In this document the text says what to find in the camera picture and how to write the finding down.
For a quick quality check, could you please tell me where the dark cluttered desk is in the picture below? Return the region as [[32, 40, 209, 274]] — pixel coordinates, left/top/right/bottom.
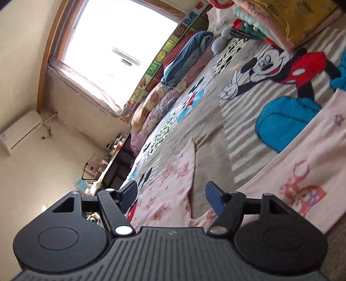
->
[[89, 133, 135, 196]]

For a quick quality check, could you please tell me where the yellow printed folded garment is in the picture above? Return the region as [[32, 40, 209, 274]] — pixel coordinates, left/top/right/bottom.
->
[[238, 0, 343, 52]]

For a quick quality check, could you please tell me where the purple floral comforter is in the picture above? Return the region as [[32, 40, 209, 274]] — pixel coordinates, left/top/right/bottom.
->
[[130, 47, 213, 155]]

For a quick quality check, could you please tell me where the black desk lamp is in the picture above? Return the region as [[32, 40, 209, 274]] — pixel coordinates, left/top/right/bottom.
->
[[81, 162, 95, 180]]

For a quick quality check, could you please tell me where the white wall air conditioner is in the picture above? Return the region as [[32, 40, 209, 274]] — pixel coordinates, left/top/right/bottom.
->
[[1, 111, 42, 155]]

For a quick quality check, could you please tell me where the Mickey Mouse plush blanket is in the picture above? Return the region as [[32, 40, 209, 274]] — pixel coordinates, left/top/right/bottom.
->
[[118, 16, 346, 279]]

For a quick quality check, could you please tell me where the cream quilt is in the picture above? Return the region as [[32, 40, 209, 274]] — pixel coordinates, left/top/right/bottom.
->
[[207, 6, 237, 35]]

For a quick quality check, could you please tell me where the bright window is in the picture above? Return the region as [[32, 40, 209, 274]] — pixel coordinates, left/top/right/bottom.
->
[[52, 1, 178, 107]]

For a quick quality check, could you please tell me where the pink fox print garment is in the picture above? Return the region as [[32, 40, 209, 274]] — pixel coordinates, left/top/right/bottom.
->
[[124, 88, 346, 235]]

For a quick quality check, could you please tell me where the sheer curtain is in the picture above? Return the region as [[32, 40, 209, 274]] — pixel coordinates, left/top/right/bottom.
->
[[46, 57, 130, 119]]

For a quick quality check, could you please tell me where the orange floral pillow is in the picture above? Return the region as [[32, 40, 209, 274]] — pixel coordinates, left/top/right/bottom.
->
[[131, 83, 168, 131]]

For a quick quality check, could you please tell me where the colourful alphabet headboard mat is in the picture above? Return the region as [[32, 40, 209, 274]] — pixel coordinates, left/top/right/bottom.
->
[[120, 1, 211, 123]]

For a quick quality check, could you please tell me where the striped red green clothes stack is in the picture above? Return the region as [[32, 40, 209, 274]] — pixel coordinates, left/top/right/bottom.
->
[[232, 5, 282, 47]]

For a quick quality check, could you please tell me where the grey plush toy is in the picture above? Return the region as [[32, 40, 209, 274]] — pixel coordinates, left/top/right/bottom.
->
[[211, 25, 233, 54]]

